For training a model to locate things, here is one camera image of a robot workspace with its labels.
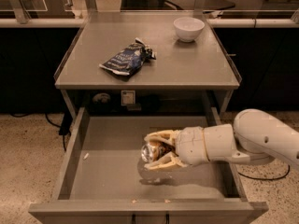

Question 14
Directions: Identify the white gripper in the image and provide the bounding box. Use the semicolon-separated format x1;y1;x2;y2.
144;127;208;171

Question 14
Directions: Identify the white horizontal rail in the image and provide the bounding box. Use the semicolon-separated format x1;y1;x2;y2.
0;19;299;28

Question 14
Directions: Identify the orange soda can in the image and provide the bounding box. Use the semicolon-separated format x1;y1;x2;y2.
141;141;174;163

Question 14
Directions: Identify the white bowl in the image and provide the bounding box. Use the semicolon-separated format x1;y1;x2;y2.
174;17;205;42

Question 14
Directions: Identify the white label sticker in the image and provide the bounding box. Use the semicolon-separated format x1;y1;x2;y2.
121;91;135;105

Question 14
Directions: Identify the grey metal cabinet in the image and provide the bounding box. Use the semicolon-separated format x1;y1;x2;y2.
56;10;240;112

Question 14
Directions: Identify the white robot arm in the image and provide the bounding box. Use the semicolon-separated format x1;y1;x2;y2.
141;109;299;170

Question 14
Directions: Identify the blue chip bag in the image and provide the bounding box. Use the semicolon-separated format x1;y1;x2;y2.
99;38;156;77

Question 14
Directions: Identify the black floor cable left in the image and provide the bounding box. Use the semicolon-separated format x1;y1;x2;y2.
8;111;73;152

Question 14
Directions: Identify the black floor cable right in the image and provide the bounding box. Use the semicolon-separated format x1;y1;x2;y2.
237;164;292;182

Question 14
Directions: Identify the dark office chair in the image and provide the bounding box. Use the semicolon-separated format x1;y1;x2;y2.
158;0;235;12

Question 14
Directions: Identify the black floor cable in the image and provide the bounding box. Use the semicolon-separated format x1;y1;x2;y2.
8;111;73;152
237;164;292;182

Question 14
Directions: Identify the open grey top drawer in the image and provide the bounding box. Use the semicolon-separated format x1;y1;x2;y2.
29;109;268;224

